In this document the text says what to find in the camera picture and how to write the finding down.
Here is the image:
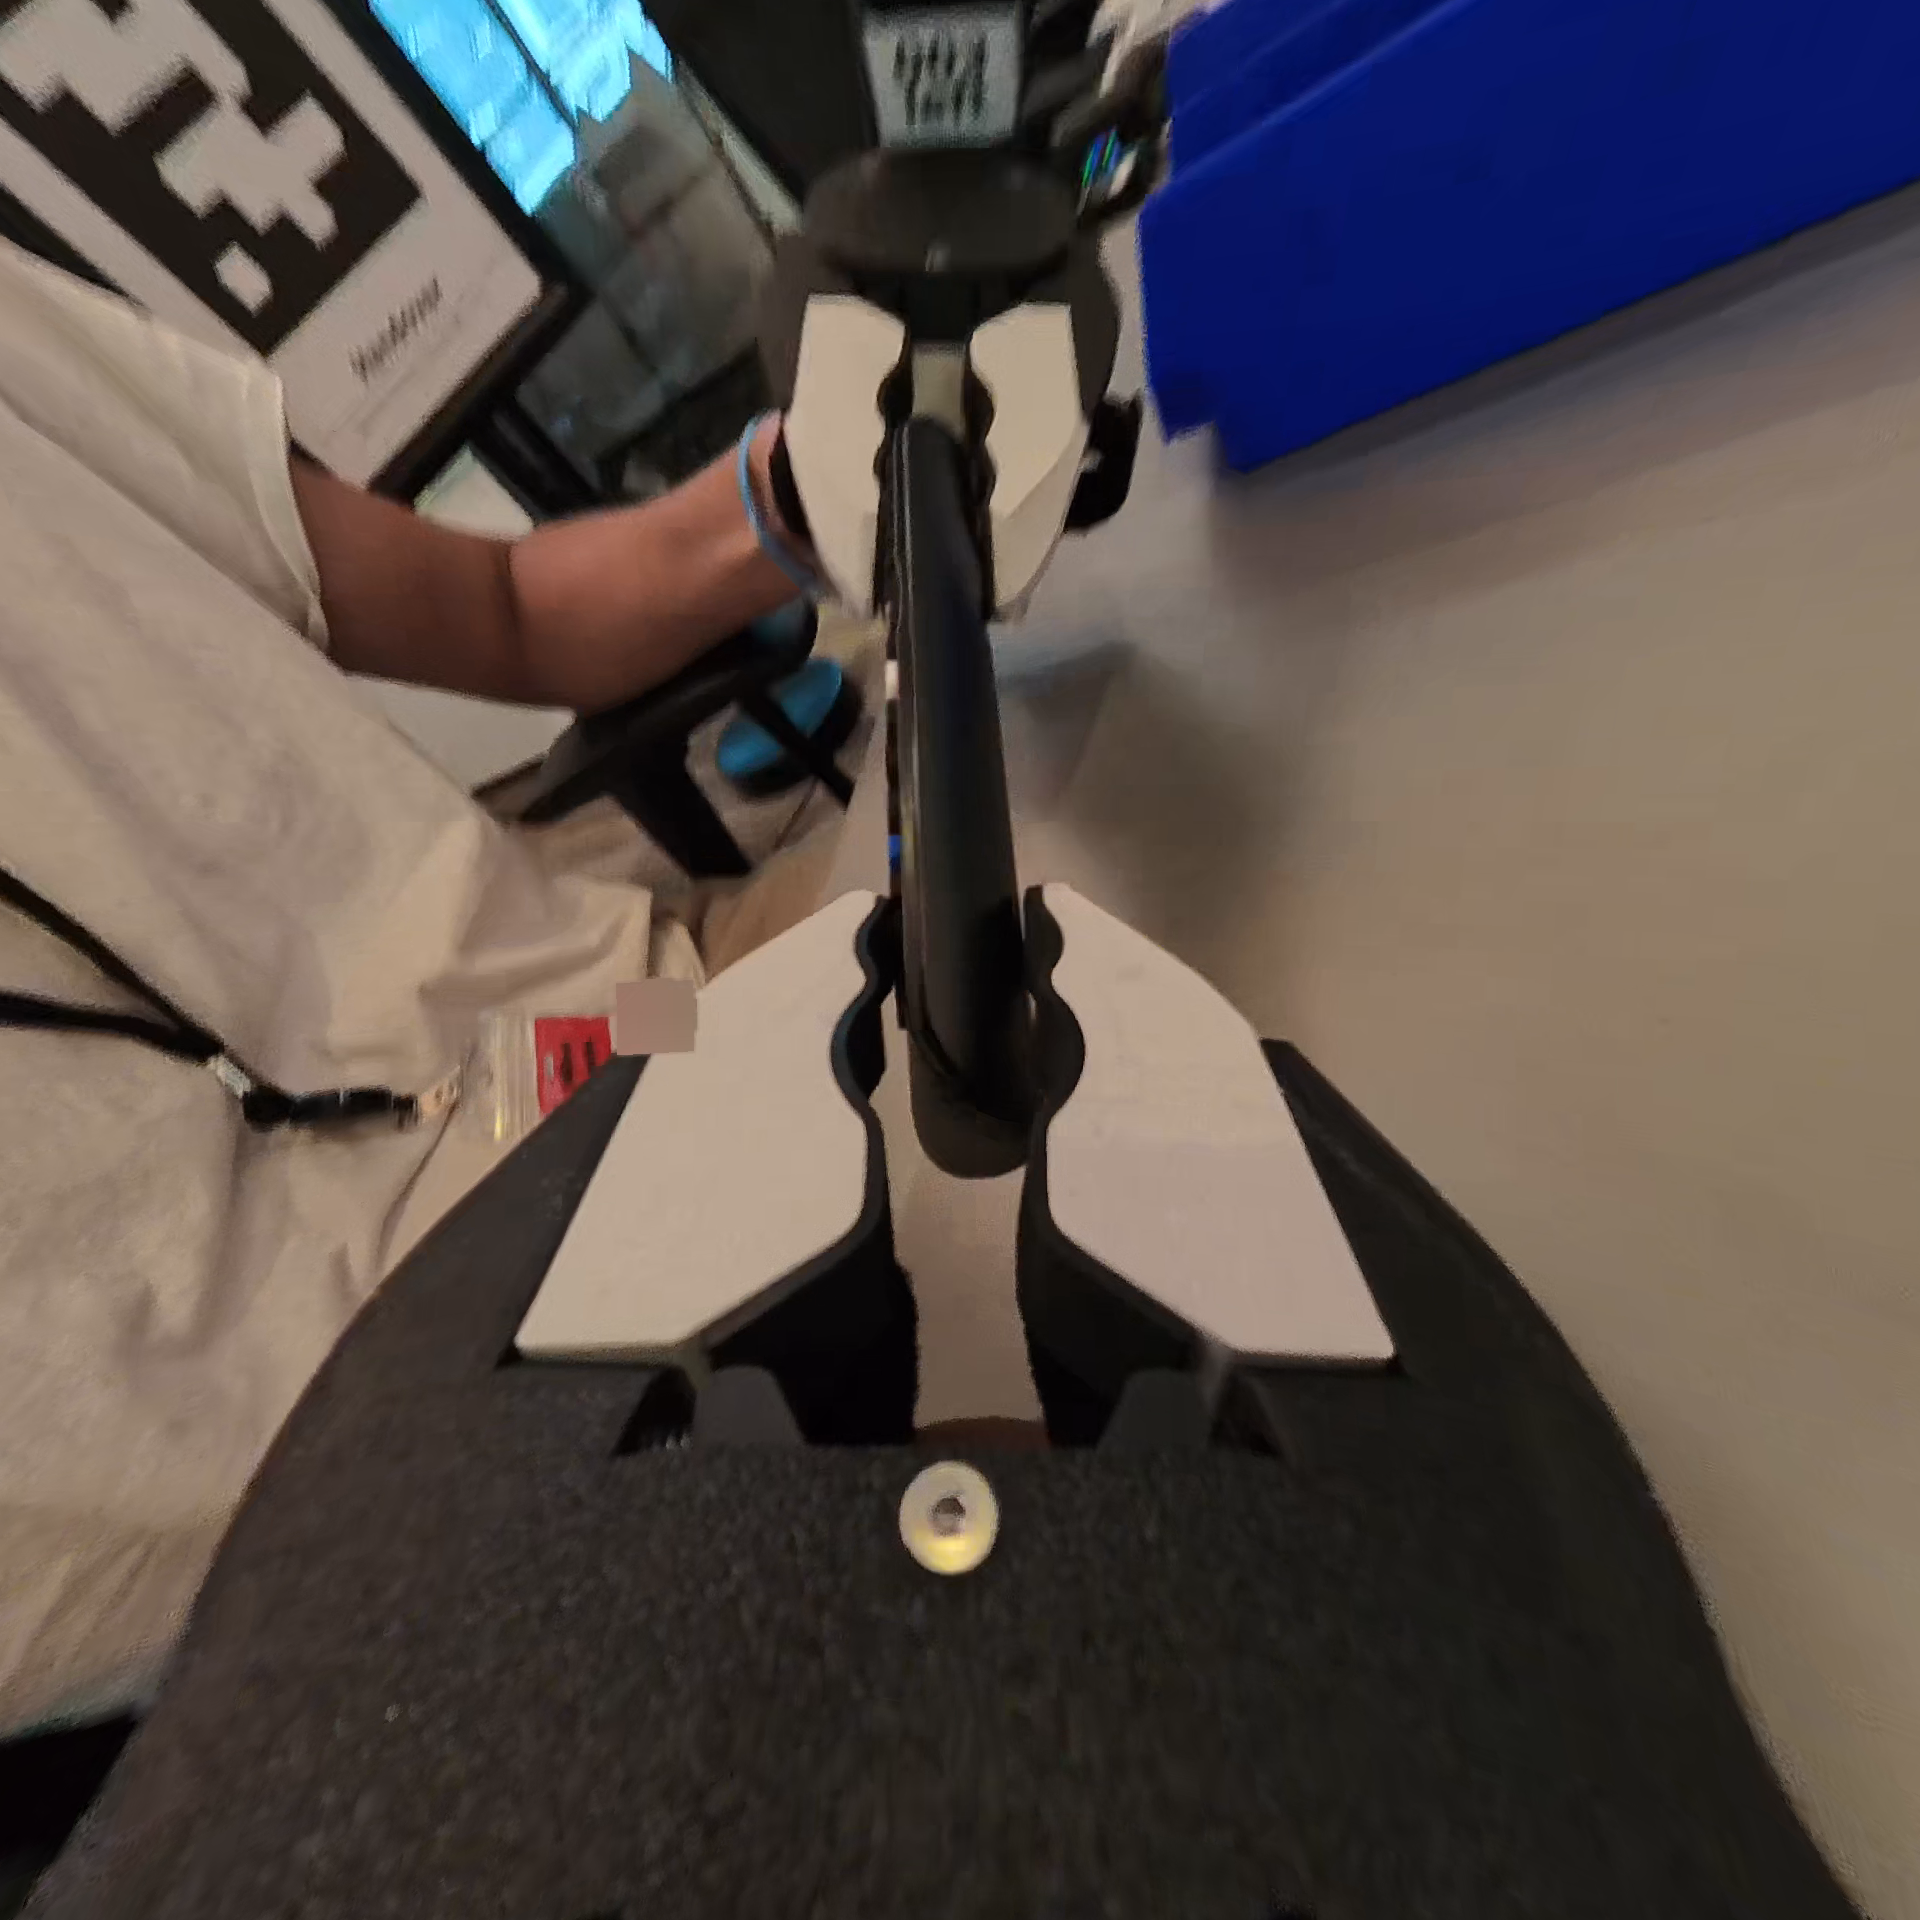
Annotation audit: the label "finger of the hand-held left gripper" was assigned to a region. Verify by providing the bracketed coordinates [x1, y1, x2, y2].
[965, 296, 1092, 620]
[785, 292, 912, 612]

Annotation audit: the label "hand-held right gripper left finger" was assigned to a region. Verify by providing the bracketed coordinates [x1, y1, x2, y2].
[510, 886, 907, 1369]

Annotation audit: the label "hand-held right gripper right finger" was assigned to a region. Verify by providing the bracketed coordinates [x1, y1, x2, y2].
[1021, 883, 1401, 1367]

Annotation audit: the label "black oblong device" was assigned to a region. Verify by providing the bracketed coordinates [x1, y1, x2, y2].
[875, 415, 1057, 1182]

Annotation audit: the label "blue storage bin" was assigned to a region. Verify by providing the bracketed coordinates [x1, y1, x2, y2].
[1134, 0, 1920, 477]

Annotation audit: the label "person's left forearm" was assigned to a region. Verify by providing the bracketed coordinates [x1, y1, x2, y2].
[288, 415, 824, 710]

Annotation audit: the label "blue wristband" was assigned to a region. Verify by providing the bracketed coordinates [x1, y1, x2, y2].
[732, 408, 824, 590]

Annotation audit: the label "red badge card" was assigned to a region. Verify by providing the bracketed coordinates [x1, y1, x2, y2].
[476, 1007, 621, 1129]

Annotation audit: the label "chair base blue casters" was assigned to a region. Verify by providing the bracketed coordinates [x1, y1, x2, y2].
[514, 595, 870, 881]

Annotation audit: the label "person in white shirt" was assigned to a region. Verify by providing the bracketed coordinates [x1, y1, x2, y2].
[0, 239, 708, 1733]

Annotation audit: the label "framed marker sign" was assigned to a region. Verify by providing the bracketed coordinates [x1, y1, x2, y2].
[0, 0, 582, 499]

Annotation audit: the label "black lanyard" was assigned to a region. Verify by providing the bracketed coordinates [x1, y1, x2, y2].
[0, 866, 427, 1138]

